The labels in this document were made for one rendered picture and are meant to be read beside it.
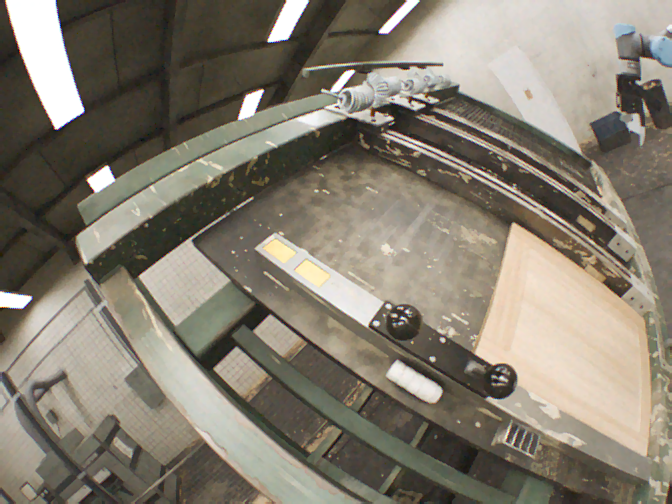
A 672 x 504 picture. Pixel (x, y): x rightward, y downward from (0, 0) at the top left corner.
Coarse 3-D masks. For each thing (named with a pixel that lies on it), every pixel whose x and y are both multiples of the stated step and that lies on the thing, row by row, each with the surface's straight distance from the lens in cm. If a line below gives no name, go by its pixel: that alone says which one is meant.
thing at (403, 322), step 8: (400, 304) 27; (408, 304) 27; (392, 312) 26; (400, 312) 26; (408, 312) 26; (416, 312) 26; (392, 320) 26; (400, 320) 25; (408, 320) 25; (416, 320) 26; (392, 328) 26; (400, 328) 26; (408, 328) 26; (416, 328) 26; (392, 336) 27; (400, 336) 26; (408, 336) 26; (416, 336) 27
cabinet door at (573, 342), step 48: (528, 240) 73; (528, 288) 61; (576, 288) 75; (480, 336) 47; (528, 336) 54; (576, 336) 65; (624, 336) 84; (528, 384) 49; (576, 384) 59; (624, 384) 75; (624, 432) 71
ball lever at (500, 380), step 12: (468, 360) 39; (468, 372) 38; (480, 372) 35; (492, 372) 28; (504, 372) 28; (516, 372) 30; (492, 384) 28; (504, 384) 28; (516, 384) 29; (492, 396) 29; (504, 396) 29
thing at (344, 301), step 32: (256, 256) 47; (320, 288) 40; (352, 288) 40; (352, 320) 38; (384, 352) 41; (448, 384) 40; (512, 416) 43; (544, 416) 47; (576, 448) 53; (608, 448) 61; (640, 480) 76
